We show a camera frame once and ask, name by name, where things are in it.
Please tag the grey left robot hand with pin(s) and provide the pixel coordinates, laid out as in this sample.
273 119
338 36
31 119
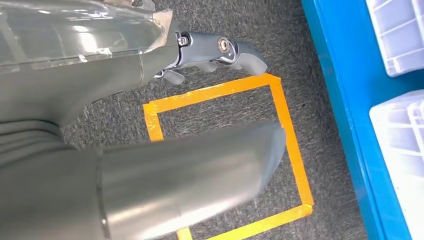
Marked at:
99 79

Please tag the blue metal shelf rack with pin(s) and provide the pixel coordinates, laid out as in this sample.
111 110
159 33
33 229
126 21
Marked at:
344 99

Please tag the white plastic crate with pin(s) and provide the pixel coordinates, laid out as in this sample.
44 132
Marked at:
400 36
404 159

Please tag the yellow floor tape square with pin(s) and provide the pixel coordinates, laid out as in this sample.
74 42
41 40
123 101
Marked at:
291 149

